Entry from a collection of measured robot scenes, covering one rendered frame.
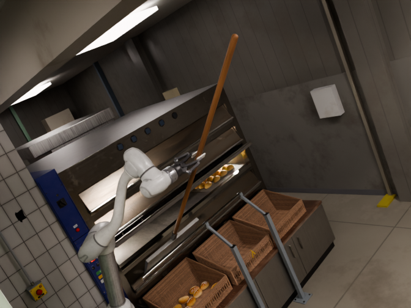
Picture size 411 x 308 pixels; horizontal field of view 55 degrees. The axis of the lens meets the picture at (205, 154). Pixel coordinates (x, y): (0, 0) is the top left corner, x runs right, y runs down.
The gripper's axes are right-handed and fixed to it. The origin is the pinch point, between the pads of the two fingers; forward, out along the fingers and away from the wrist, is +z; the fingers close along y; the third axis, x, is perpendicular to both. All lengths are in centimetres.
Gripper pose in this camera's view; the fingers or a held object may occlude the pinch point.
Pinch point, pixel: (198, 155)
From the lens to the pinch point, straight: 225.6
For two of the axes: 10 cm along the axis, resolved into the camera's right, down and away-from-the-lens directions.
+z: 6.6, -4.6, 5.9
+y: 7.2, 6.1, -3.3
